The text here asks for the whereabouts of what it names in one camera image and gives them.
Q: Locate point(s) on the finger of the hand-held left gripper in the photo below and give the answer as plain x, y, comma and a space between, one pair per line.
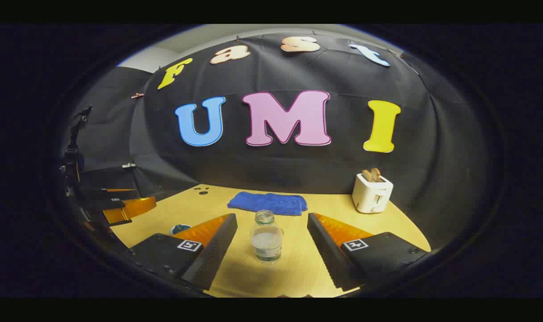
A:
110, 181
135, 208

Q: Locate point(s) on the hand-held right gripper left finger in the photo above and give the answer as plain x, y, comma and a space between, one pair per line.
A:
215, 250

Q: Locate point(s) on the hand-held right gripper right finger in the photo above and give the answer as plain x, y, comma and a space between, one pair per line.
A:
325, 250

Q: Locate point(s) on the teal teacup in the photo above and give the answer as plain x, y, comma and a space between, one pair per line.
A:
178, 232

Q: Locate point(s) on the clear plastic water bottle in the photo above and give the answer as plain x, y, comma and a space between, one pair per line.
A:
267, 243

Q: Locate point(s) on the blue towel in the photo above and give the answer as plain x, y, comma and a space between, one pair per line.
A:
267, 203

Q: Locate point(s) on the white toaster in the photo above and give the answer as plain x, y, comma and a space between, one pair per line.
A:
370, 197

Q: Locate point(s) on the toasted bread slice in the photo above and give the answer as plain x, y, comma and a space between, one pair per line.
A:
376, 174
366, 175

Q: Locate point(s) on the black backdrop cloth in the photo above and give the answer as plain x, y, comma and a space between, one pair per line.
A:
276, 165

